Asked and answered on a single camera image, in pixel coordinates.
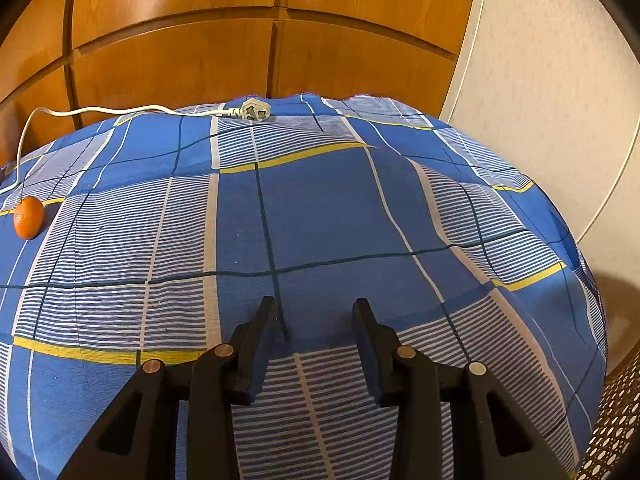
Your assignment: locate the blue plaid tablecloth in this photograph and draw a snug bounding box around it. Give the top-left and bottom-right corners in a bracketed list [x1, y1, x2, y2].
[0, 92, 608, 480]

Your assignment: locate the orange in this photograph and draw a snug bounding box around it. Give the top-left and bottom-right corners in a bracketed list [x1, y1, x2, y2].
[13, 196, 45, 239]

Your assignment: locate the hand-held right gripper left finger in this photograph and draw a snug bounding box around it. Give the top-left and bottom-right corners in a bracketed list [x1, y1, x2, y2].
[57, 296, 281, 480]

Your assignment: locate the wooden wardrobe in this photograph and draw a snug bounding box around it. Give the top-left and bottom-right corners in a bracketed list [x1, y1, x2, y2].
[0, 0, 483, 168]

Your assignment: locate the brown woven rattan panel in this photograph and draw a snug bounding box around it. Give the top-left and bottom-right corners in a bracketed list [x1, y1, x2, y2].
[575, 355, 640, 480]

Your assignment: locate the white power cable with plug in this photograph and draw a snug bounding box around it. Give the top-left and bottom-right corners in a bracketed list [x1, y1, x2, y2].
[10, 97, 273, 201]

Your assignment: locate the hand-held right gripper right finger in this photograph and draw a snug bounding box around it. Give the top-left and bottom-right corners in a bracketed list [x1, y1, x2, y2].
[351, 298, 571, 480]

